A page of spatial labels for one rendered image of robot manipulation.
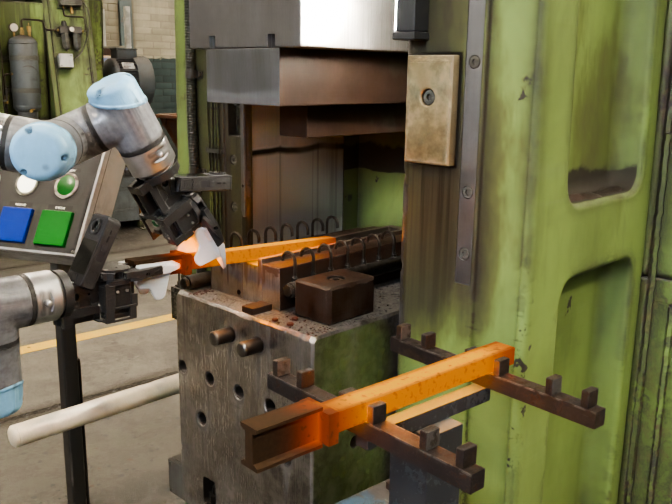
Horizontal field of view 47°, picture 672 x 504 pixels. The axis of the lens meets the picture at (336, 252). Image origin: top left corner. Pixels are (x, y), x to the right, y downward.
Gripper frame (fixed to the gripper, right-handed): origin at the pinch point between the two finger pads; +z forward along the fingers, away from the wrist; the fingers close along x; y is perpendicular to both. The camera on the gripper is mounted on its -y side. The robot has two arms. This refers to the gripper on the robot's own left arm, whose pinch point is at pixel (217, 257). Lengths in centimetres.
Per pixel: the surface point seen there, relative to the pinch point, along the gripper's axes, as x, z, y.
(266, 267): 4.2, 5.8, -5.5
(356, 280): 19.3, 10.1, -11.4
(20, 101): -454, 75, -152
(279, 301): 7.7, 10.7, -2.7
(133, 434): -133, 117, -2
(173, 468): -41, 62, 17
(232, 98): -4.6, -19.6, -19.8
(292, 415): 55, -15, 29
